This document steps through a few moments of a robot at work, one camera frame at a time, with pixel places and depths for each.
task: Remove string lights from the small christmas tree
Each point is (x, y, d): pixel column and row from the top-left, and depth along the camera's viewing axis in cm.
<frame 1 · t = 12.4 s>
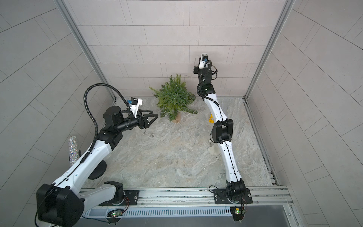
left hand: (156, 114, 71), fingers open
right hand: (200, 55, 88), fingers closed
small green christmas tree: (172, 97, 80), point 29 cm above the table
beige paw shaped object: (214, 149, 88), point 3 cm above the table

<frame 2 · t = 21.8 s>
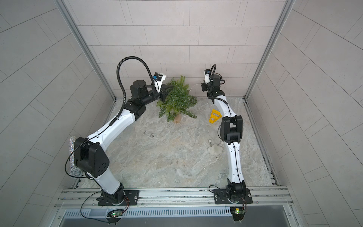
left hand: (174, 85, 75), fingers closed
right hand: (205, 77, 102), fingers closed
the named things where they were.

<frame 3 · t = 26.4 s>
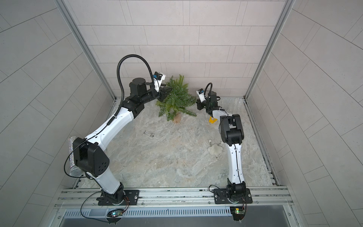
left hand: (172, 85, 76), fingers open
right hand: (197, 98, 107), fingers closed
the named things where they were.

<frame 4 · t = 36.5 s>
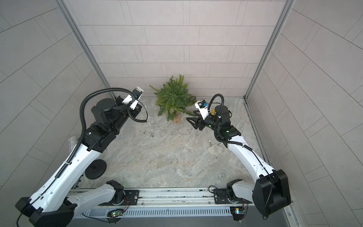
left hand: (138, 91, 63), fingers closed
right hand: (190, 115, 74), fingers open
the named things where they were.

